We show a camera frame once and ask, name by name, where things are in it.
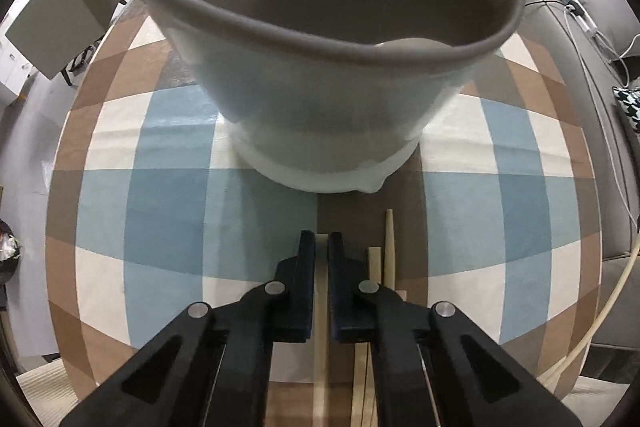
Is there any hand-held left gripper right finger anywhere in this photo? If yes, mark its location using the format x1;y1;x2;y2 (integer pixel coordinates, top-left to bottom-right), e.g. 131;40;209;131
327;232;583;427

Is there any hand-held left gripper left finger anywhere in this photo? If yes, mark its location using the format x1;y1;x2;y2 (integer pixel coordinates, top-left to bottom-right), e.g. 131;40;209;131
59;230;317;427

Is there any light wooden chopstick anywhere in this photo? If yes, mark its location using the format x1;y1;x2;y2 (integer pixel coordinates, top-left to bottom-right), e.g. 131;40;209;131
312;232;331;427

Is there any pile of wooden chopsticks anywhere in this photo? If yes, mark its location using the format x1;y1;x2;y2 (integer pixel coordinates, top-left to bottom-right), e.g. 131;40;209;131
350;209;410;427

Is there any grey white utensil holder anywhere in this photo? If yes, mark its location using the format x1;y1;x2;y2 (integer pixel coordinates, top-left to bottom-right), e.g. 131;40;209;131
104;0;527;195

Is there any checked tablecloth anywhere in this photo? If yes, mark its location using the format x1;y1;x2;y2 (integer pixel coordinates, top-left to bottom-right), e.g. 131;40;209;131
42;2;601;427

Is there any beige round stool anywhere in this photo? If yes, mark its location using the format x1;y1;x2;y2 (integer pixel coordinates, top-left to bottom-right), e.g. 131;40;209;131
15;359;96;427

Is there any black bag with trash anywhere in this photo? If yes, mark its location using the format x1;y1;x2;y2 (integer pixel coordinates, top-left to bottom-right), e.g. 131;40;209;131
0;219;23;288

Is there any grey sofa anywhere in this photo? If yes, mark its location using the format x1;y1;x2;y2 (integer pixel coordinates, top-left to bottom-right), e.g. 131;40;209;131
500;0;640;348

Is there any houndstooth pillow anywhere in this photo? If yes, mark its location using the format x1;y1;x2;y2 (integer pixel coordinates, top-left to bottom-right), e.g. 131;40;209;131
614;77;640;132

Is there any white dresser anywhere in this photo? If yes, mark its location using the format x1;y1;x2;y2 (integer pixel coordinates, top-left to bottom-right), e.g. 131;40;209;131
0;42;36;102

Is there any white power strip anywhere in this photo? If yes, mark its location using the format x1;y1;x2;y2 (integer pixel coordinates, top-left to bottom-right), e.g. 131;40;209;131
562;0;598;38

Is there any grey bedside cabinet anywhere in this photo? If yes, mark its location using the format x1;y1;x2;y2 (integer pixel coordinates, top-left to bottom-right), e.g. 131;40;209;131
5;0;126;80

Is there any thick cream cable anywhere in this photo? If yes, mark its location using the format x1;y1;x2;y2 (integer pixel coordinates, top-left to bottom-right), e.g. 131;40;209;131
537;227;640;390

